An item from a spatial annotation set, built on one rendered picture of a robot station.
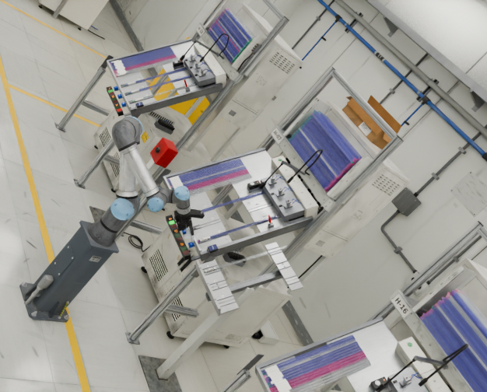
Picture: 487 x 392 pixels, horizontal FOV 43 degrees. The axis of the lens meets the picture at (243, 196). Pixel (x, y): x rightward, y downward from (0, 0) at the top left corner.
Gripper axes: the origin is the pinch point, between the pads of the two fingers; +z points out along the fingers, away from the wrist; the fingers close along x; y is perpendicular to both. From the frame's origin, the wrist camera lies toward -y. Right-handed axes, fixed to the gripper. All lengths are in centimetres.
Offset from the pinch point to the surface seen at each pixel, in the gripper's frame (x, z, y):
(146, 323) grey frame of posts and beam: 14, 50, 35
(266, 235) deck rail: 9.9, 10.6, -42.9
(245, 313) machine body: 10, 83, -29
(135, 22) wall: -562, 184, -105
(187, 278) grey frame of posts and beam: 13.7, 21.3, 7.6
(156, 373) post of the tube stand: 37, 68, 39
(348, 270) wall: -35, 148, -142
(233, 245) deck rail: 10.0, 10.0, -22.3
